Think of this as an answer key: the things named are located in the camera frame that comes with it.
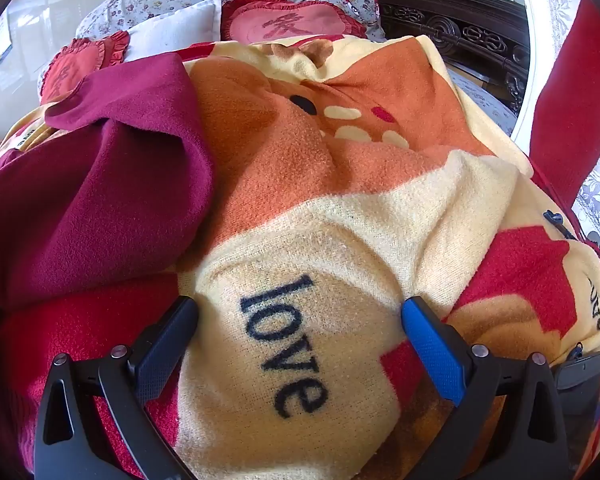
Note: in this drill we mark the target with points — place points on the red cloth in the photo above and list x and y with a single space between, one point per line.
570 90

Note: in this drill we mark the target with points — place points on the maroon knit sweater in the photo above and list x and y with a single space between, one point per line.
105 185

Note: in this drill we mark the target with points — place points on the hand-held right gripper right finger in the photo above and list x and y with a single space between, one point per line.
432 355

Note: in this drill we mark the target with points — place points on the white curved frame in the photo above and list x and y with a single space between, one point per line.
537 35

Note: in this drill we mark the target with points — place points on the wall calendar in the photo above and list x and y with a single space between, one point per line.
2 40

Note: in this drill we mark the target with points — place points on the large red heart pillow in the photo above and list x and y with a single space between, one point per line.
290 22

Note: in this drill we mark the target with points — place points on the floral bed sheet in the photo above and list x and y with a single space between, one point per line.
485 100

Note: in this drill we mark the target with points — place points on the white pillow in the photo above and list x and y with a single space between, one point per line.
180 30

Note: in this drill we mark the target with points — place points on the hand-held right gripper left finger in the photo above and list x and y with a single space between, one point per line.
162 350

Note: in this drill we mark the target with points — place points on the dark carved wooden headboard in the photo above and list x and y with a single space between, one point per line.
460 25

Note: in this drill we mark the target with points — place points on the printed fleece blanket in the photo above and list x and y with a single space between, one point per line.
330 235

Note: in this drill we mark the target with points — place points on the small red heart pillow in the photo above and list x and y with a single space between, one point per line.
70 72

